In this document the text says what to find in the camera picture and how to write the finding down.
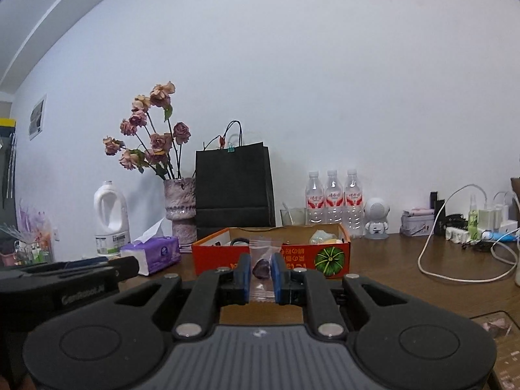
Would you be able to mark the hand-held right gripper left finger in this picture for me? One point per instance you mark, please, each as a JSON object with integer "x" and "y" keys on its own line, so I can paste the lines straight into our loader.
{"x": 245, "y": 281}

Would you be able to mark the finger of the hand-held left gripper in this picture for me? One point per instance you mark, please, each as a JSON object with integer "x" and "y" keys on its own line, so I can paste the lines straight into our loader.
{"x": 128, "y": 267}

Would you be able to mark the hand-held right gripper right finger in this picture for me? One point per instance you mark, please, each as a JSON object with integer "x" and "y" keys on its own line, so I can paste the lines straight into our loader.
{"x": 278, "y": 281}

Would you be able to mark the clear zip bag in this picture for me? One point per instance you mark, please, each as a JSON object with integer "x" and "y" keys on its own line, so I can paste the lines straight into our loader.
{"x": 263, "y": 270}

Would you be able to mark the red cardboard box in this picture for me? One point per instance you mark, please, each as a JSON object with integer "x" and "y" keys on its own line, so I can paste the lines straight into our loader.
{"x": 308, "y": 258}

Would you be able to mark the purple tissue pack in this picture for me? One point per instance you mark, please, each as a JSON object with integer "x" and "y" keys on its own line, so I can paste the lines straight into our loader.
{"x": 156, "y": 254}

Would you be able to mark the white detergent jug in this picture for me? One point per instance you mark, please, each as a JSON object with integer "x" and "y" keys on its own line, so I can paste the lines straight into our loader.
{"x": 110, "y": 219}

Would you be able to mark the glass cup with spoon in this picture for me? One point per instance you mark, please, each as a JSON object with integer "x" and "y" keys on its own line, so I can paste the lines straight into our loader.
{"x": 293, "y": 216}

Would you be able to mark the pink mottled vase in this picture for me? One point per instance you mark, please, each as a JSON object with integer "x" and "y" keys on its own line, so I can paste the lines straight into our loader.
{"x": 180, "y": 207}

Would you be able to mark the clear water bottle red label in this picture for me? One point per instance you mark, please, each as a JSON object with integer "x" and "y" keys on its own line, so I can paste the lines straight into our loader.
{"x": 334, "y": 199}
{"x": 315, "y": 199}
{"x": 353, "y": 203}

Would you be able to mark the black paper bag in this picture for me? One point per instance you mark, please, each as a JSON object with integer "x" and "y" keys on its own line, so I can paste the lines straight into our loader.
{"x": 233, "y": 187}

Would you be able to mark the white robot figure speaker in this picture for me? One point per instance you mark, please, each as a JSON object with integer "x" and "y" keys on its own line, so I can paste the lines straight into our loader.
{"x": 376, "y": 217}

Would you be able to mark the teal binder clip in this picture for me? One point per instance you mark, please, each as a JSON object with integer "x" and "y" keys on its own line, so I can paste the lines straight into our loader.
{"x": 231, "y": 147}

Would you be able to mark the dried pink flowers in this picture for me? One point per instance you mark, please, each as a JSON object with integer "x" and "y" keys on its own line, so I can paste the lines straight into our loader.
{"x": 150, "y": 134}

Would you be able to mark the yellow and black rack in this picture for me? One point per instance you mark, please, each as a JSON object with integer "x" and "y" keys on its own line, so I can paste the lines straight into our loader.
{"x": 7, "y": 158}

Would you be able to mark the grey tin box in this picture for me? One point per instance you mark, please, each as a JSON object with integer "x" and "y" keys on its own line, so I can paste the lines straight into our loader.
{"x": 417, "y": 223}

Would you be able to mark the black upright device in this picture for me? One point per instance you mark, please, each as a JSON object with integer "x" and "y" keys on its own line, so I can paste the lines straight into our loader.
{"x": 438, "y": 215}

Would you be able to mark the green spray bottle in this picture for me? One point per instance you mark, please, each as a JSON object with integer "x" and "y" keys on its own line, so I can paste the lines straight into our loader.
{"x": 472, "y": 215}

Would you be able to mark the white charger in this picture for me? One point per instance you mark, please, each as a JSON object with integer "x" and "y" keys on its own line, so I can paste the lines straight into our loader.
{"x": 489, "y": 218}

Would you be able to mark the white power strip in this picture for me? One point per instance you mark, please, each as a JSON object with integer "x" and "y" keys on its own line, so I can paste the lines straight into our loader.
{"x": 499, "y": 227}

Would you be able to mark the printed desk mat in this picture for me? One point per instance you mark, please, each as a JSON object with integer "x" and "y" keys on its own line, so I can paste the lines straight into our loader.
{"x": 503, "y": 345}

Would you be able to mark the brown cloth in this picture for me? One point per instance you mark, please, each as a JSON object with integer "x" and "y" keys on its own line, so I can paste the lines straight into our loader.
{"x": 516, "y": 195}

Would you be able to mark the wall picture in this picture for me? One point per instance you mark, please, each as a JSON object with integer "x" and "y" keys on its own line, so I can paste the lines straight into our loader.
{"x": 37, "y": 117}

